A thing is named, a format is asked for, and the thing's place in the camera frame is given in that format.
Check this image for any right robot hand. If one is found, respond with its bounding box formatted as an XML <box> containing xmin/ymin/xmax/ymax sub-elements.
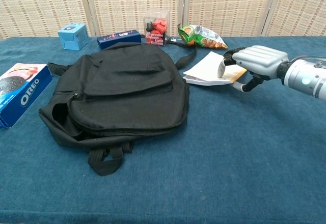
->
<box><xmin>218</xmin><ymin>45</ymin><xmax>290</xmax><ymax>93</ymax></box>

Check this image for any white paper booklet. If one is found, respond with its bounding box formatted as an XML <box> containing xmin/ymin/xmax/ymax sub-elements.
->
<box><xmin>182</xmin><ymin>50</ymin><xmax>248</xmax><ymax>87</ymax></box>

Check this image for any black backpack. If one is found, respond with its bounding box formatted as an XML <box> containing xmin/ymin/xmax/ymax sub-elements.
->
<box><xmin>38</xmin><ymin>38</ymin><xmax>198</xmax><ymax>176</ymax></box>

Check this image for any green snack bag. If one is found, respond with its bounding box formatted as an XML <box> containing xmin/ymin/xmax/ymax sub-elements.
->
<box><xmin>177</xmin><ymin>23</ymin><xmax>229</xmax><ymax>50</ymax></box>

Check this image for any blue table cloth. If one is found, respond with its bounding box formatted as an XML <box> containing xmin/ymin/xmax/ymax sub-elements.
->
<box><xmin>0</xmin><ymin>35</ymin><xmax>326</xmax><ymax>224</ymax></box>

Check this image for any clear box with red capsules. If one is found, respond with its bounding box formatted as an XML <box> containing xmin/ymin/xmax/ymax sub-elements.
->
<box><xmin>143</xmin><ymin>9</ymin><xmax>171</xmax><ymax>48</ymax></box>

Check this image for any dark blue long box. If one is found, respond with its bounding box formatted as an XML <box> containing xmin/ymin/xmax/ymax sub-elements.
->
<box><xmin>97</xmin><ymin>29</ymin><xmax>142</xmax><ymax>50</ymax></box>

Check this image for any woven folding screen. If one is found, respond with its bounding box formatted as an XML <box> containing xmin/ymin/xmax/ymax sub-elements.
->
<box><xmin>0</xmin><ymin>0</ymin><xmax>326</xmax><ymax>41</ymax></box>

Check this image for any light blue cube box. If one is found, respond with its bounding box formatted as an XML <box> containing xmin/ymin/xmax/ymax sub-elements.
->
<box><xmin>57</xmin><ymin>22</ymin><xmax>90</xmax><ymax>51</ymax></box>

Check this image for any blue Oreo cookie box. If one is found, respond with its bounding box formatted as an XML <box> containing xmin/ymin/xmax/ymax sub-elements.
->
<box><xmin>0</xmin><ymin>62</ymin><xmax>53</xmax><ymax>129</ymax></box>

